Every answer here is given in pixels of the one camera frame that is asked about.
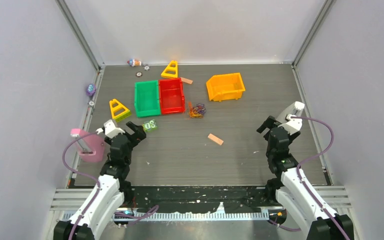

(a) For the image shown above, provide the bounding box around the green owl toy block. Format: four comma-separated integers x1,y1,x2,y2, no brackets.
142,119,158,132

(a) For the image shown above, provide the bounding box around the red plastic bin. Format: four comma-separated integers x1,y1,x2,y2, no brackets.
158,78,185,115

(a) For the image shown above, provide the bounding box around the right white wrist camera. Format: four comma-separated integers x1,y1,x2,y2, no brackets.
279,114,303,136

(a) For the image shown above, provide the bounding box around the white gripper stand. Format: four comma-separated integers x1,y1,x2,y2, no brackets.
276,101,305,124

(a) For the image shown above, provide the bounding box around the orange plastic bin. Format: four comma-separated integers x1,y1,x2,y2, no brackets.
206,72,246,102

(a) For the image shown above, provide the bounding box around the yellow triangle block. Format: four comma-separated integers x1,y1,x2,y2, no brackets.
109,98,132,123
160,60,179,79

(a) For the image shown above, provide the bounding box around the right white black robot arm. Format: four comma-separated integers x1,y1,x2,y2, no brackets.
257,113,355,240

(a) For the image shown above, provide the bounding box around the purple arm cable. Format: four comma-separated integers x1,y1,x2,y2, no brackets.
267,115,352,240
62,132,160,240

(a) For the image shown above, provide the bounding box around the tan wooden block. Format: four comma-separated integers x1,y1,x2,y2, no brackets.
180,77,193,85
207,133,224,146

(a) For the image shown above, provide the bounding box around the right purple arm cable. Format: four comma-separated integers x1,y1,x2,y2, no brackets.
267,115,352,240

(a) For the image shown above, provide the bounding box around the purple toy block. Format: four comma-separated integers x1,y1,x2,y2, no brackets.
85,83,97,97

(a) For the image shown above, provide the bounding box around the tan wooden block near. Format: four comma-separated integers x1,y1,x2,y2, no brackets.
207,133,224,146

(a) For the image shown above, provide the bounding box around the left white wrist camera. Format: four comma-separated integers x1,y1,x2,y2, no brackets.
96,119,125,139

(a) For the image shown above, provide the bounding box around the tan wooden block far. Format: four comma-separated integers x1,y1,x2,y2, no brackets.
180,77,193,85

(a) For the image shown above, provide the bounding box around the pink gripper stand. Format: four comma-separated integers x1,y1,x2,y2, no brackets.
70,128,105,163

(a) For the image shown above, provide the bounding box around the green plastic bin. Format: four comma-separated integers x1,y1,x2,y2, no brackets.
134,80,161,118

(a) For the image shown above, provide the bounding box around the small toy figurine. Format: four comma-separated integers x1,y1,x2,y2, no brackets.
126,58,142,67

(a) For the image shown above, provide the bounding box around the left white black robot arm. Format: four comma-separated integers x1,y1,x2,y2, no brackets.
53,119,147,240

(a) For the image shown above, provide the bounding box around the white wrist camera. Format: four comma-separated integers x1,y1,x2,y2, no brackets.
96,119,125,139
279,114,303,136

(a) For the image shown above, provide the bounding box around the yellow triangle block far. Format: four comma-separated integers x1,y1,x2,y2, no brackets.
160,60,179,79

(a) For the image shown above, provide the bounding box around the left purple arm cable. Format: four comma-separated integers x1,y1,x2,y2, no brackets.
62,132,160,240

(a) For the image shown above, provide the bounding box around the yellow triangle block near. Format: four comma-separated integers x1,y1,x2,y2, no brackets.
109,98,132,123

